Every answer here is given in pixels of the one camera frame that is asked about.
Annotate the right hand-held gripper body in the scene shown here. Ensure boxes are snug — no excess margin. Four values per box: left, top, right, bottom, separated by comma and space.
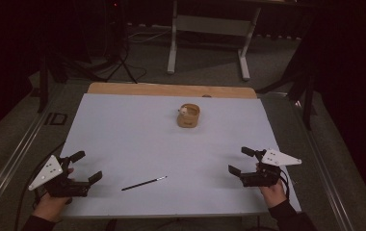
240, 148, 302, 188

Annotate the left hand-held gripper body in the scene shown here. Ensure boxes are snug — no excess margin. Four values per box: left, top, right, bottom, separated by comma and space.
28, 155, 91, 198

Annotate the black pen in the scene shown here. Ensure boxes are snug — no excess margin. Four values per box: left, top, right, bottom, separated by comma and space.
120, 175, 169, 192

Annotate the wooden pen holder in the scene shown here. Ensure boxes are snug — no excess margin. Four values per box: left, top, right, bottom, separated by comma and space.
176, 103, 201, 129

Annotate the person's right hand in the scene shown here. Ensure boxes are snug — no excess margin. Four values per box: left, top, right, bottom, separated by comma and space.
256, 163, 289, 210

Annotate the person's left hand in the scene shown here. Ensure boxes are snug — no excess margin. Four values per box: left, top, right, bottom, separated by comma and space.
31, 167, 76, 223

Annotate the light grey table mat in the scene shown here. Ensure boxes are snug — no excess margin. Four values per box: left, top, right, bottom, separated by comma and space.
59, 93, 302, 219

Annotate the black metal stand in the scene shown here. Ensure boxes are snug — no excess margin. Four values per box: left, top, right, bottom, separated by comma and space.
256, 13, 321, 131
37, 47, 64, 114

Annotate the wooden table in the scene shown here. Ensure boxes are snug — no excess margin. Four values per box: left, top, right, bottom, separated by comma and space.
87, 82, 258, 99

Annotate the black tripod stand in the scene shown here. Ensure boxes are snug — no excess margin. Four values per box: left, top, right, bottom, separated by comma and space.
105, 0, 139, 85

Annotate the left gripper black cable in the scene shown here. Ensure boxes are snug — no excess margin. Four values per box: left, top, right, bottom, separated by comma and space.
13, 141, 66, 231

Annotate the aluminium rail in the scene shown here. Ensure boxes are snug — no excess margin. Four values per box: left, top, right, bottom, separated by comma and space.
295, 99, 356, 231
0, 84, 64, 222

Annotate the white metal table frame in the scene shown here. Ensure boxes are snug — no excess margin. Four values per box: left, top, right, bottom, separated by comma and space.
167, 0, 262, 82

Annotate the white floor cable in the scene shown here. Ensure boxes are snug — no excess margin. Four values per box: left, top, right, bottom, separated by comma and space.
127, 30, 172, 44

